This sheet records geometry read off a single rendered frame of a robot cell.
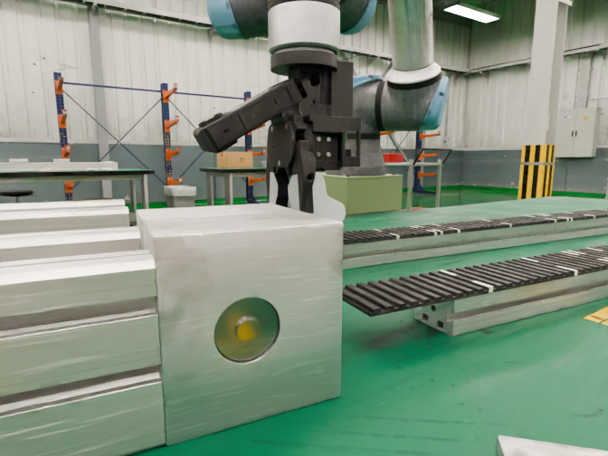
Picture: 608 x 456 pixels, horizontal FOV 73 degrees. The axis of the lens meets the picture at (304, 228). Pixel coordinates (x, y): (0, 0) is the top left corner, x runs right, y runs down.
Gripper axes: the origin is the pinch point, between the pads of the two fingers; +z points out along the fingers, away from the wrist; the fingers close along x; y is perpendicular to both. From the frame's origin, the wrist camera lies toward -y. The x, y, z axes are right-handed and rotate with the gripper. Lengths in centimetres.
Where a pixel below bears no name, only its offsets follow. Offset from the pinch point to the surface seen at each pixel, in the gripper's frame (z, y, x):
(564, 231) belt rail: 2.0, 47.6, -1.3
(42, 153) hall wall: -19, -105, 742
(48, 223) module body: -4.7, -22.0, -5.0
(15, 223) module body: -4.8, -24.0, -5.0
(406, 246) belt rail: 1.3, 15.3, -2.0
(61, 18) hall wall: -229, -60, 749
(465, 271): -0.2, 8.4, -17.5
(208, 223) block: -6.4, -13.4, -21.3
